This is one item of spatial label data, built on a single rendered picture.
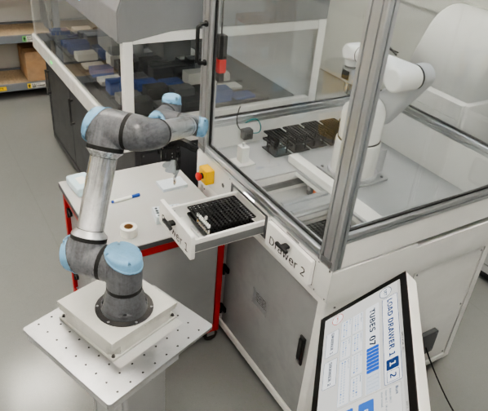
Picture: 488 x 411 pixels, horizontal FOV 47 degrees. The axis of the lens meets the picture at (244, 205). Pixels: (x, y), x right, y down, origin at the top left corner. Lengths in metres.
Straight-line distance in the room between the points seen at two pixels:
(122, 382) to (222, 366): 1.11
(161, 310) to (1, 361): 1.26
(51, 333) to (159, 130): 0.76
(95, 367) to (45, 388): 1.00
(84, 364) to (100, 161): 0.63
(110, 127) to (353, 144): 0.73
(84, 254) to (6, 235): 2.01
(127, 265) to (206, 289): 0.97
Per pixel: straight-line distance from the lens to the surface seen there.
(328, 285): 1.99
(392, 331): 1.47
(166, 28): 2.75
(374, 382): 1.40
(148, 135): 1.71
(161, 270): 2.45
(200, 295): 2.67
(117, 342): 1.80
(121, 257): 1.75
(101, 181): 1.77
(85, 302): 1.94
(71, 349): 1.91
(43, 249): 3.62
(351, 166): 1.74
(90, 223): 1.80
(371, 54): 1.62
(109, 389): 1.78
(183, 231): 2.11
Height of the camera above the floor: 2.13
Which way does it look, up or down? 32 degrees down
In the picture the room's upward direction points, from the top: 5 degrees clockwise
